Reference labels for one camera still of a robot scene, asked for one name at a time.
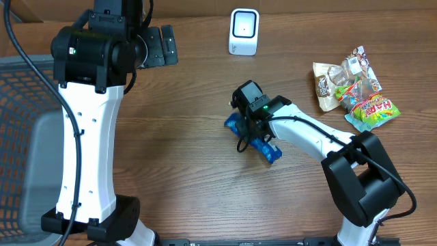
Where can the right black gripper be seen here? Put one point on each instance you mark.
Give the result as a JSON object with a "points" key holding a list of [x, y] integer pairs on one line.
{"points": [[245, 134]]}

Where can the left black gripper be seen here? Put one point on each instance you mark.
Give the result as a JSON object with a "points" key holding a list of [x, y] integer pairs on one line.
{"points": [[160, 57]]}

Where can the blue oreo packet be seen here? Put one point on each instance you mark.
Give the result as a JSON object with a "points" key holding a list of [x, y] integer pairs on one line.
{"points": [[235, 122]]}

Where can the beige cookie snack bag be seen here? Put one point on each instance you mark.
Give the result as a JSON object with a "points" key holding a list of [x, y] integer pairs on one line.
{"points": [[344, 84]]}

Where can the green snack bag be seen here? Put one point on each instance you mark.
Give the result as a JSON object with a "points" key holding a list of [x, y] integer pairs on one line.
{"points": [[363, 101]]}

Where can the teal snack packet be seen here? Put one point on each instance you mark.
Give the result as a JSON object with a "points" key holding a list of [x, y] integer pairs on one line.
{"points": [[357, 124]]}

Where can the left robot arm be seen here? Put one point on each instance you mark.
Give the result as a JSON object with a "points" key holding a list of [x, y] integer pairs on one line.
{"points": [[96, 60]]}

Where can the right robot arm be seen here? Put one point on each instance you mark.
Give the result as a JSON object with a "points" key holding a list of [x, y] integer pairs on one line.
{"points": [[362, 179]]}

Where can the white barcode scanner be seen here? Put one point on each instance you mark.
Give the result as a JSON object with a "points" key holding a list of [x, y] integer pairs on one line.
{"points": [[243, 32]]}

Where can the grey plastic mesh basket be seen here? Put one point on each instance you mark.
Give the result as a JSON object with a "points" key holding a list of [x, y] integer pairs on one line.
{"points": [[32, 144]]}

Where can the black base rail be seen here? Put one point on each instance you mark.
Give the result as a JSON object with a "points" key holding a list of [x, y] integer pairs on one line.
{"points": [[239, 242]]}

